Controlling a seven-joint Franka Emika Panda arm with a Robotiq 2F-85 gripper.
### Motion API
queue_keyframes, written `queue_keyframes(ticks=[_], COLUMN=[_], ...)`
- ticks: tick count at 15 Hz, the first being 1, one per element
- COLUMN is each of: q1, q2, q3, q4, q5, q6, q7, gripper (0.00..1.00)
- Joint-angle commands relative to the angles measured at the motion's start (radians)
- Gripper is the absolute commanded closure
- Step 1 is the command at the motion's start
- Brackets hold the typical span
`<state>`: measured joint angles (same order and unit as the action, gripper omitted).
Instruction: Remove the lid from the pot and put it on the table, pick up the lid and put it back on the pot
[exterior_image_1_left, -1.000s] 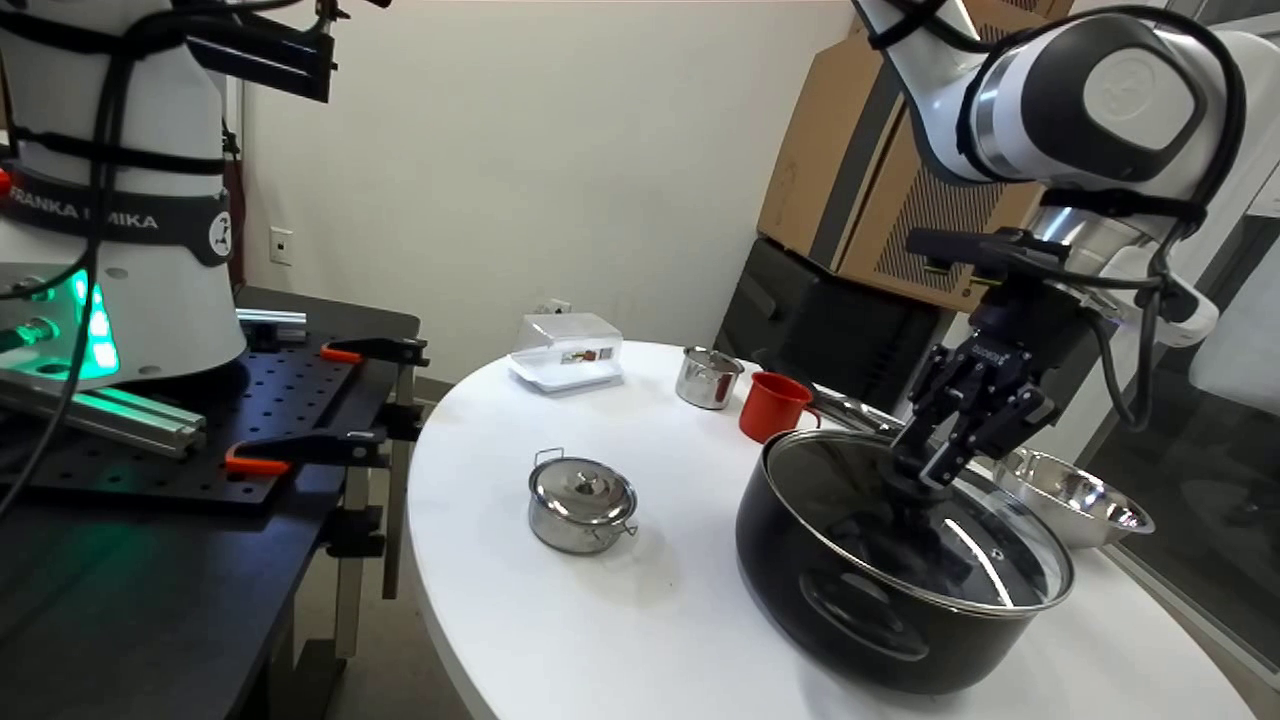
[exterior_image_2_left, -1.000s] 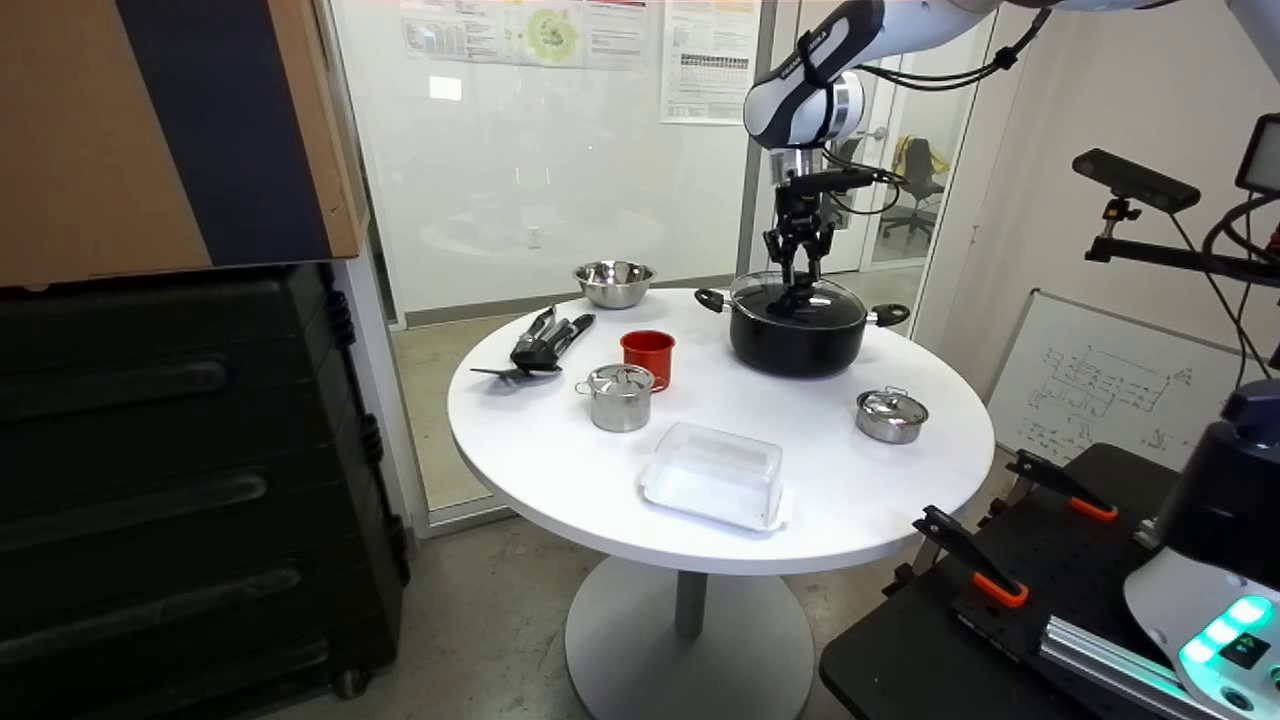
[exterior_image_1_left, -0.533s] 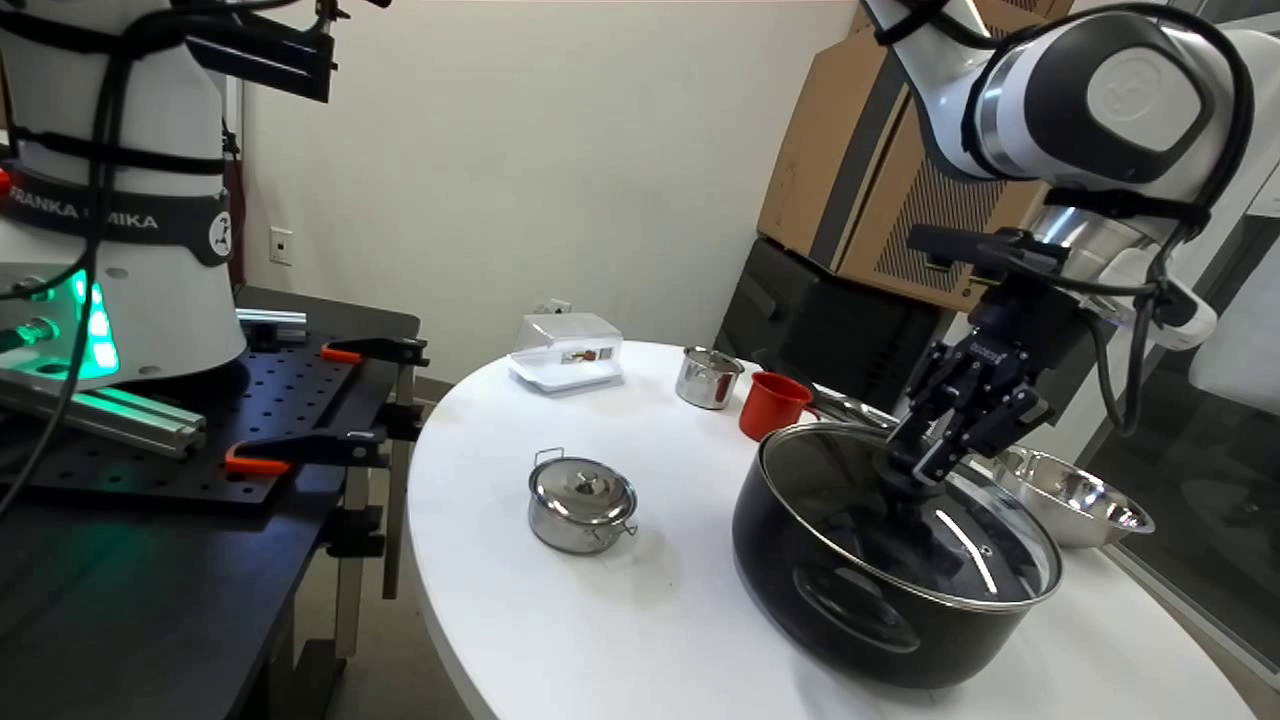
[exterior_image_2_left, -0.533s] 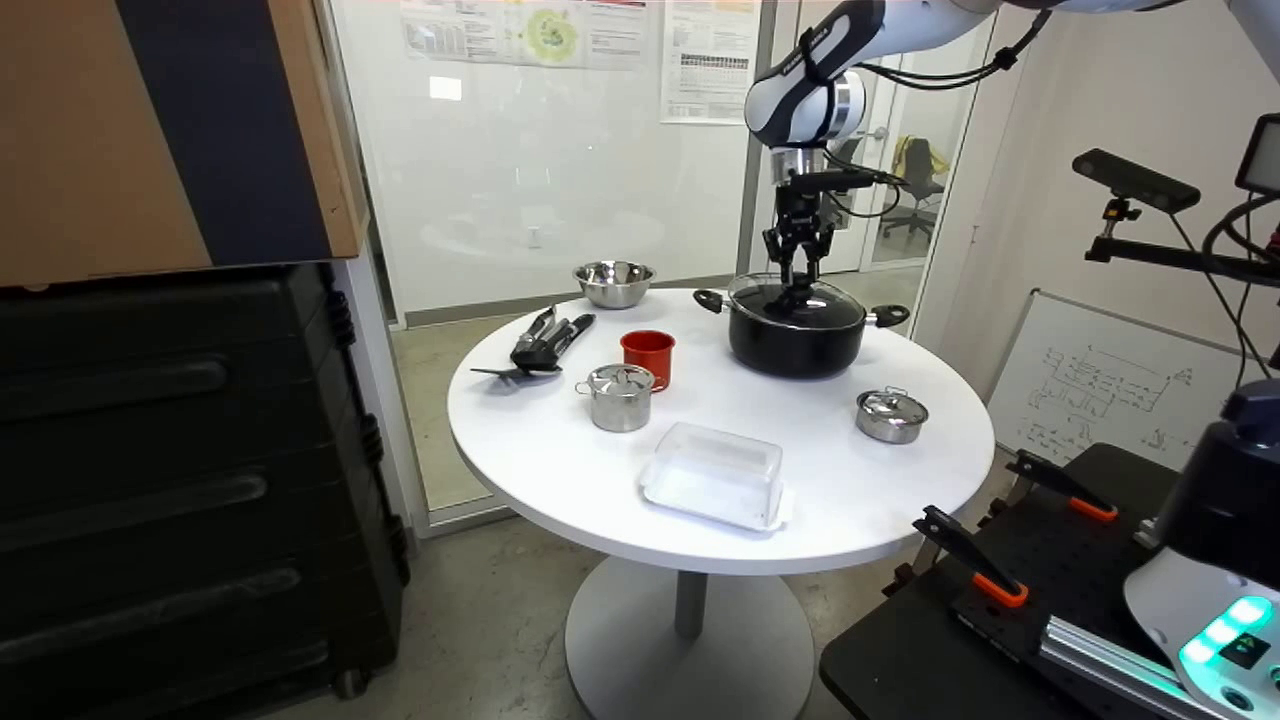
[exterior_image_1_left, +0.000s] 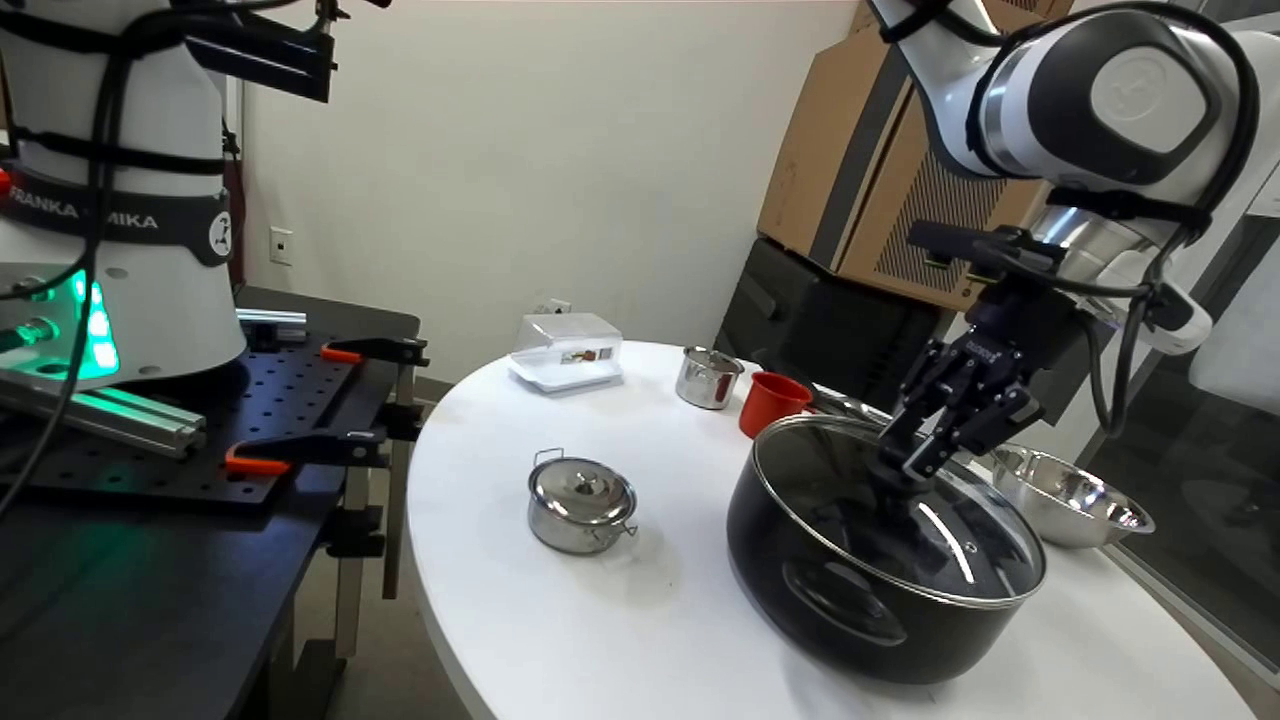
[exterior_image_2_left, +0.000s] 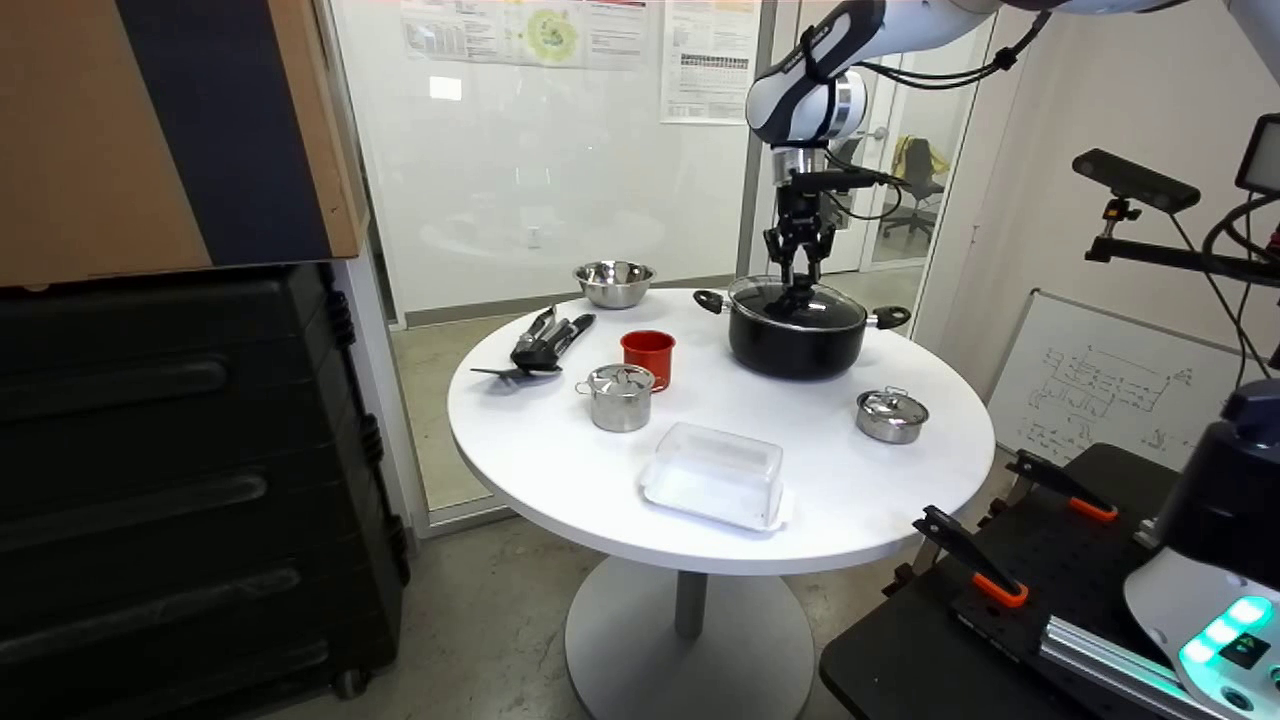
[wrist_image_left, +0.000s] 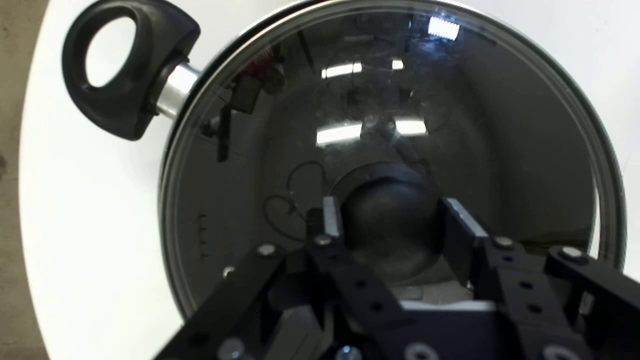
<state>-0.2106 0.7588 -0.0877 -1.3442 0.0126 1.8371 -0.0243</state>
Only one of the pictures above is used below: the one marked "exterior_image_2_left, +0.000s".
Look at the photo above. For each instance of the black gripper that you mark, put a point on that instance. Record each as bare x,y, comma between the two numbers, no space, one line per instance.
804,210

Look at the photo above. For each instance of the glass lid with black knob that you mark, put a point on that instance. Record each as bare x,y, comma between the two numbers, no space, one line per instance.
802,310

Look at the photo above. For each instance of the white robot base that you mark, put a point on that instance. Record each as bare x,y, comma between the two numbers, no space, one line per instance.
1235,506

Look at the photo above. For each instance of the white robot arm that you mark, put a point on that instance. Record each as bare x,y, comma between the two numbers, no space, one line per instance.
802,100

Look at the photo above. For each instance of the black cooking pot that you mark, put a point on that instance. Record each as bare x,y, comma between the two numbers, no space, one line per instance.
802,355

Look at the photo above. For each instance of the open small steel pot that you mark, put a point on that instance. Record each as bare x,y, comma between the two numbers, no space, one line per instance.
617,402

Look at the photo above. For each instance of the black office chair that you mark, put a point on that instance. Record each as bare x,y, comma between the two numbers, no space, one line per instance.
919,181

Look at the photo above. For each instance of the red cup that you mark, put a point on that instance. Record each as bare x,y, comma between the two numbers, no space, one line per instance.
649,363

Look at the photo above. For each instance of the small steel bowl right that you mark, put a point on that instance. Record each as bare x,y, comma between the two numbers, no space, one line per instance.
893,419

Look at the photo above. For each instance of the white paper poster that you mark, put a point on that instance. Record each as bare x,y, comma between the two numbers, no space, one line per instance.
710,61

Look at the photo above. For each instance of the clear plastic container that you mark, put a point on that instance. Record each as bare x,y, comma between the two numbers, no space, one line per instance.
712,482

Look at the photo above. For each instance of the black kitchen tongs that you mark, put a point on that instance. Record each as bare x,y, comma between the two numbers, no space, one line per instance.
546,341

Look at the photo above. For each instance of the black slotted spatula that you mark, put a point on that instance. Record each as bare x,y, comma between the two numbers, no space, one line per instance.
513,374

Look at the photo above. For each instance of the whiteboard with drawings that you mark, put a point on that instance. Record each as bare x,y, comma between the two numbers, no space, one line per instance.
1105,384

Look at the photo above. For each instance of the poster with green circle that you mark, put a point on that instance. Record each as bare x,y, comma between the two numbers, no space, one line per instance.
535,30

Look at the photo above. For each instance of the small white sticker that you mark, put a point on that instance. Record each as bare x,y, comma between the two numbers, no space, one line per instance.
444,90

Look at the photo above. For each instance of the black perforated mounting table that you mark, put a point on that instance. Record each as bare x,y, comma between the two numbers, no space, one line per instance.
920,653

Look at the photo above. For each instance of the black screen device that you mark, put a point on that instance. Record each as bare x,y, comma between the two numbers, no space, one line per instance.
1261,156

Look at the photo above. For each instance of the black storage cabinet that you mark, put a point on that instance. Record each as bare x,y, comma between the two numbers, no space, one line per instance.
175,495

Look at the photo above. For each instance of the cardboard panel with dark stripe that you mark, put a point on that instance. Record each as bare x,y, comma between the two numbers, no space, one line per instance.
82,133

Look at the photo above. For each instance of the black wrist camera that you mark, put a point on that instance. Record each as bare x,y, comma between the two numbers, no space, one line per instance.
845,179

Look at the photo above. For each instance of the black stereo camera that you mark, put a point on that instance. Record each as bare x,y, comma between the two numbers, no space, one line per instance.
1135,179

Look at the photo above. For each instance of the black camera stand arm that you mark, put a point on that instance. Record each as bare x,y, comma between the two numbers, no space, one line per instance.
1172,252

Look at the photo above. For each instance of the white table pedestal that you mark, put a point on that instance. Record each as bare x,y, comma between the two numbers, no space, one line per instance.
685,653

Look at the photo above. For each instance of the aluminium rail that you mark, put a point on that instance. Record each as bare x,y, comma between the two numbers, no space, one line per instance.
1105,663

